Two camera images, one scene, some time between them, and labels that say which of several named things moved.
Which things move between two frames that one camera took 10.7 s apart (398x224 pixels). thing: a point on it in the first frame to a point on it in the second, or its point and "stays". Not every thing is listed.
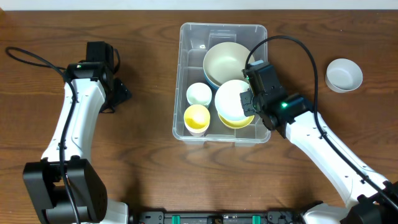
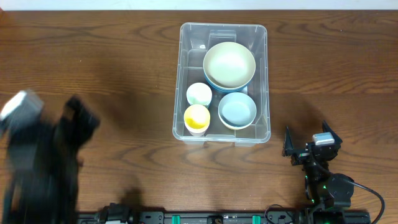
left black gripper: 123,93 to 76,128
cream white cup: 199,94 stays
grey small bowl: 343,74 to 237,111
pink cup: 199,134 stays
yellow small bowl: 235,124 stays
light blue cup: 207,104 stays
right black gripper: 249,109 to 301,155
